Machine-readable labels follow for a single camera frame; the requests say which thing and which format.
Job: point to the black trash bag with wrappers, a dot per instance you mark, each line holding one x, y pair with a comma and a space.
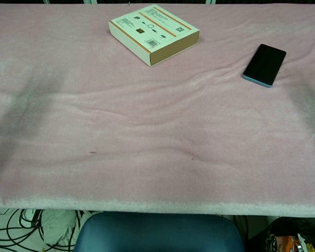
291, 236

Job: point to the black smartphone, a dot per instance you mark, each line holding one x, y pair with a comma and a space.
264, 64

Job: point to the pink fleece table cloth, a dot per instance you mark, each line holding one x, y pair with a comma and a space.
147, 126

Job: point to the white and orange product box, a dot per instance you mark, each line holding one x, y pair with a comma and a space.
149, 29

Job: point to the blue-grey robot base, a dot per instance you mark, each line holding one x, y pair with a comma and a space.
160, 233

